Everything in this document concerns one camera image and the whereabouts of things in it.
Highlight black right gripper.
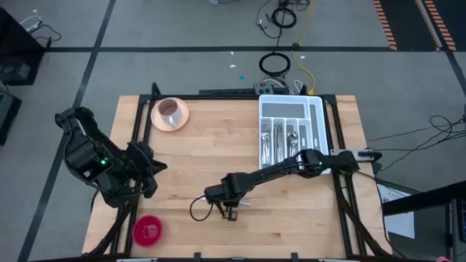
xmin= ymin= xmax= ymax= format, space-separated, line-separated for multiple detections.
xmin=203 ymin=180 xmax=244 ymax=223

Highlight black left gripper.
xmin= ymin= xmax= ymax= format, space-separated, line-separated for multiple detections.
xmin=125 ymin=141 xmax=169 ymax=199

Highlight silver fork tines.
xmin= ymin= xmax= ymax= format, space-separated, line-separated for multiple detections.
xmin=266 ymin=124 xmax=273 ymax=167

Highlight red bowl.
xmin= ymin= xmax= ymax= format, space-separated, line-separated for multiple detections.
xmin=132 ymin=214 xmax=164 ymax=248

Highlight peach round plate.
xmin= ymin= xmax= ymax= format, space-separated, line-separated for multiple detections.
xmin=150 ymin=97 xmax=191 ymax=132

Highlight white mug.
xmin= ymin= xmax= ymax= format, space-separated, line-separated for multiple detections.
xmin=158 ymin=98 xmax=185 ymax=130

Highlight black perforated panel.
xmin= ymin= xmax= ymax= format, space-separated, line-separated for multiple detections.
xmin=198 ymin=88 xmax=256 ymax=97

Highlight white cutlery tray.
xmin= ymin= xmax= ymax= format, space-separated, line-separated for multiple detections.
xmin=258 ymin=94 xmax=332 ymax=175

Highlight grey power strip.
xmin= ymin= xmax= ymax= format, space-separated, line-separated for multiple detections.
xmin=253 ymin=82 xmax=275 ymax=96

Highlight black box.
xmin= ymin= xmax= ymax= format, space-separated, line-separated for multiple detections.
xmin=0 ymin=89 xmax=23 ymax=146

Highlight white paper sheet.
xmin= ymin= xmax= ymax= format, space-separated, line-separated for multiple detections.
xmin=376 ymin=183 xmax=416 ymax=240

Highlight black desk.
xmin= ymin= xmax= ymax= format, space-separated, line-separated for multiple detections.
xmin=0 ymin=6 xmax=47 ymax=87

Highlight black table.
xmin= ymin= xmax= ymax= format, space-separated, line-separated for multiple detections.
xmin=381 ymin=180 xmax=466 ymax=262

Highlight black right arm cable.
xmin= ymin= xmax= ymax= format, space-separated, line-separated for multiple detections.
xmin=189 ymin=197 xmax=216 ymax=223

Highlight coiled black cable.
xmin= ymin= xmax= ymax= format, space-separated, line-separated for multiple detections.
xmin=258 ymin=52 xmax=292 ymax=77
xmin=271 ymin=6 xmax=298 ymax=29

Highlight yellow cable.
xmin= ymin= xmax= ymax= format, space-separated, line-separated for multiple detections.
xmin=291 ymin=0 xmax=317 ymax=95

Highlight black floor cable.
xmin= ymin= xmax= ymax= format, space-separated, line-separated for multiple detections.
xmin=366 ymin=114 xmax=466 ymax=172
xmin=34 ymin=23 xmax=63 ymax=48

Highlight black cable with white plug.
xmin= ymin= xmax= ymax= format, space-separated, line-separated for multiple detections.
xmin=256 ymin=0 xmax=283 ymax=39

